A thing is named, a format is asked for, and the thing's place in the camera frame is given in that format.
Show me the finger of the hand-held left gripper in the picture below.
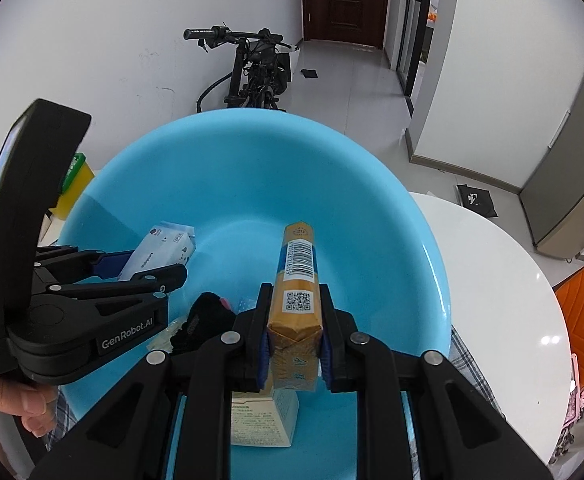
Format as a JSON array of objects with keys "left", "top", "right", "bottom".
[
  {"left": 47, "top": 264, "right": 188, "bottom": 306},
  {"left": 33, "top": 245, "right": 138, "bottom": 286}
]

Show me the yellow bin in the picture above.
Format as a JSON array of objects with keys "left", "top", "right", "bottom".
[{"left": 47, "top": 152, "right": 95, "bottom": 221}]

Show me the pink toy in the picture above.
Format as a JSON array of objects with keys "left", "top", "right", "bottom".
[{"left": 562, "top": 352, "right": 584, "bottom": 431}]

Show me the black framed glass door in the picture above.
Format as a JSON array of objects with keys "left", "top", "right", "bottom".
[{"left": 394, "top": 0, "right": 445, "bottom": 98}]

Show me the blue plastic basin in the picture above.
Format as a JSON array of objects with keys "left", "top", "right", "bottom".
[{"left": 58, "top": 108, "right": 454, "bottom": 480}]

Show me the long gold and blue box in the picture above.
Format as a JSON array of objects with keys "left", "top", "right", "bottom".
[{"left": 265, "top": 221, "right": 321, "bottom": 393}]

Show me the person's left hand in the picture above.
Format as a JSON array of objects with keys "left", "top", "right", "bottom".
[{"left": 0, "top": 377, "right": 60, "bottom": 438}]

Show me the cream box with printed text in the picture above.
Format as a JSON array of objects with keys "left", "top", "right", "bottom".
[{"left": 230, "top": 390, "right": 299, "bottom": 448}]

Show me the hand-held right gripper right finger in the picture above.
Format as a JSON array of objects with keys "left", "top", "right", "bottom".
[{"left": 317, "top": 284, "right": 554, "bottom": 480}]

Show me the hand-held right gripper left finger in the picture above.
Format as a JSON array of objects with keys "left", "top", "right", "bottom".
[{"left": 29, "top": 282, "right": 274, "bottom": 480}]

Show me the black bag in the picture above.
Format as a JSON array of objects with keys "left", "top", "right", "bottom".
[{"left": 456, "top": 184, "right": 499, "bottom": 218}]

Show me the white and blue wipes pack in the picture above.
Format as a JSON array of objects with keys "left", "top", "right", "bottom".
[{"left": 117, "top": 222, "right": 196, "bottom": 281}]

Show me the blue plaid cloth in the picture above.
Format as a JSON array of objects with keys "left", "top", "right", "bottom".
[{"left": 42, "top": 325, "right": 488, "bottom": 461}]

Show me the black fluffy hair band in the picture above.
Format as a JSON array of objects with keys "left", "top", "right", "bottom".
[{"left": 169, "top": 292, "right": 238, "bottom": 356}]

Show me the gold refrigerator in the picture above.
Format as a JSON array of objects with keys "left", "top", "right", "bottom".
[{"left": 519, "top": 25, "right": 584, "bottom": 261}]

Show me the dark brown door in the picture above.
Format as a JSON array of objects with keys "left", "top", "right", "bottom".
[{"left": 301, "top": 0, "right": 390, "bottom": 51}]

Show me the black bicycle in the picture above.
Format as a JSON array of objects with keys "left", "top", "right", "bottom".
[{"left": 183, "top": 25, "right": 293, "bottom": 113}]

